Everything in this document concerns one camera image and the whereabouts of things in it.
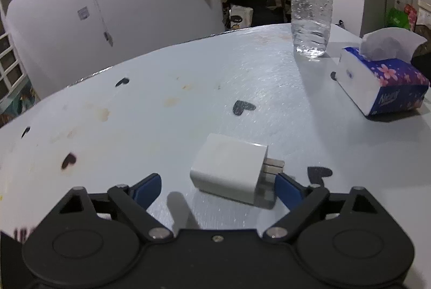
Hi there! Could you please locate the white power adapter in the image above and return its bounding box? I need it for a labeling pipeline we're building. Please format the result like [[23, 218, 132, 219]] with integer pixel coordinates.
[[190, 134, 285, 210]]

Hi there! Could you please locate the blue floral tissue pack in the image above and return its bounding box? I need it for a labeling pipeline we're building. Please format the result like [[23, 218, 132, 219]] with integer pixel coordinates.
[[335, 27, 430, 116]]

